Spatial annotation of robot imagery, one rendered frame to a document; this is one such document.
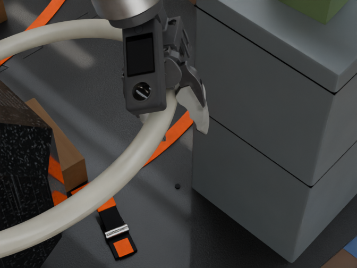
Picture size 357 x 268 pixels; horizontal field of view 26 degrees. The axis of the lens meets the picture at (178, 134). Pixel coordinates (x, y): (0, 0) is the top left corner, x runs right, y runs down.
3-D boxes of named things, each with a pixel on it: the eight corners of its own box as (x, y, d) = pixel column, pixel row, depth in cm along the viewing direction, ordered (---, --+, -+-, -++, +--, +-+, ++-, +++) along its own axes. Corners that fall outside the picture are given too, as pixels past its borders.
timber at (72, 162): (88, 179, 244) (84, 158, 234) (56, 199, 239) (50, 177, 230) (39, 119, 258) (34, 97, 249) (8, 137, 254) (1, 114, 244)
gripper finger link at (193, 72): (215, 96, 101) (180, 47, 97) (214, 103, 100) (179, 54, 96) (185, 108, 103) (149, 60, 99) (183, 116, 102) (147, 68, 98)
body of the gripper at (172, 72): (196, 51, 104) (167, -26, 97) (188, 91, 98) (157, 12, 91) (143, 61, 107) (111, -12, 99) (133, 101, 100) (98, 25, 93)
